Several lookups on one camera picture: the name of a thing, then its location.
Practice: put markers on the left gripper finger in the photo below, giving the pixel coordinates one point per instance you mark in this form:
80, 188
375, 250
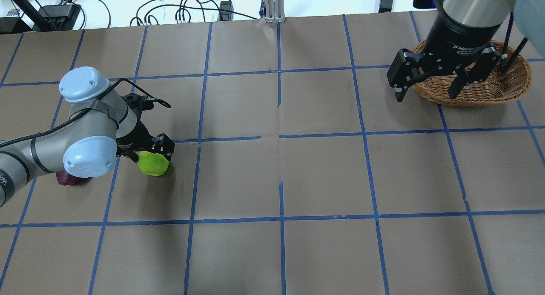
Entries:
162, 145

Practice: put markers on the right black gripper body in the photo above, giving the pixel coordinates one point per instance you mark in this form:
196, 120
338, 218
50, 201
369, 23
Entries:
456, 40

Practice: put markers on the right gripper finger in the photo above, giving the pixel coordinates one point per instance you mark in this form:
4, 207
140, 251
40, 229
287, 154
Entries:
478, 73
409, 68

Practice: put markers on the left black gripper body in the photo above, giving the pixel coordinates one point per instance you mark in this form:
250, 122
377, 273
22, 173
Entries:
133, 138

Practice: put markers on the green apple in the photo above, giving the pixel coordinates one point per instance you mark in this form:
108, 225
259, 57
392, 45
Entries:
152, 164

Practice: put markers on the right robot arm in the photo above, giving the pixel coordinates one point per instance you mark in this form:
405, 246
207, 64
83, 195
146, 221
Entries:
528, 15

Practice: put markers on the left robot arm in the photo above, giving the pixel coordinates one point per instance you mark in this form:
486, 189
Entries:
102, 126

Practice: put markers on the dark red apple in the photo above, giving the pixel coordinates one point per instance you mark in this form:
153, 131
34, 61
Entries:
66, 179

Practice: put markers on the aluminium frame post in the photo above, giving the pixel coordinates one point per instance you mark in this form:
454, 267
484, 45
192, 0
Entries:
273, 11

